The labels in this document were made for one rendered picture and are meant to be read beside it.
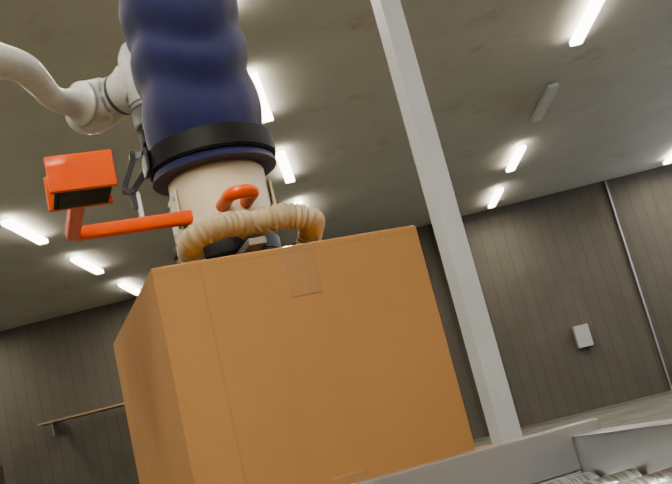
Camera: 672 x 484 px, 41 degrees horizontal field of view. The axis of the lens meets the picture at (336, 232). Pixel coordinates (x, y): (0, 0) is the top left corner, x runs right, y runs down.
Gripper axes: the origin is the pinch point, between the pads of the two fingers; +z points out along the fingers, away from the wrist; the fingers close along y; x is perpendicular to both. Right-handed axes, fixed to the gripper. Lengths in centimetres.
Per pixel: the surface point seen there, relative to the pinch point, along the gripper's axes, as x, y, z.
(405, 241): -70, 20, 29
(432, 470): -81, 11, 61
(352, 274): -71, 11, 33
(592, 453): -84, 32, 64
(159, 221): -47, -11, 14
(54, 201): -72, -28, 16
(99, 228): -47, -21, 14
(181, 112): -51, -4, -3
